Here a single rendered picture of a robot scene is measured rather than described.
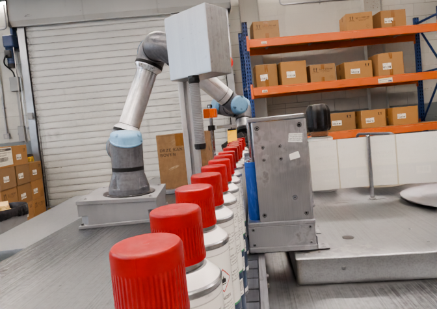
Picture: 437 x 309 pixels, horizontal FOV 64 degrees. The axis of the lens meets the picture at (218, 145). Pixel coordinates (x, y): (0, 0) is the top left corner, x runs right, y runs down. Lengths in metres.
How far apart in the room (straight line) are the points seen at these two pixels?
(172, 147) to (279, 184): 1.10
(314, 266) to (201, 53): 0.63
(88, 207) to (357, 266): 0.90
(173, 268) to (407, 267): 0.61
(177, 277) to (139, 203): 1.09
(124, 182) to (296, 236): 0.75
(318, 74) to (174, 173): 3.72
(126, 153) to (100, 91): 4.50
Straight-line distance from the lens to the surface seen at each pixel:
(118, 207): 1.26
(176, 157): 1.72
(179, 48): 1.07
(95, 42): 5.89
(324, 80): 5.18
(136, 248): 0.16
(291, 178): 0.68
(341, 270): 0.71
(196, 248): 0.22
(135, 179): 1.30
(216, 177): 0.37
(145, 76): 1.47
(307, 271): 0.70
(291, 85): 4.94
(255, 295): 0.57
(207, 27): 1.00
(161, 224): 0.22
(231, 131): 1.16
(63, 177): 5.97
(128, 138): 1.29
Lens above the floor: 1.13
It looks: 3 degrees down
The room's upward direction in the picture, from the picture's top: 6 degrees counter-clockwise
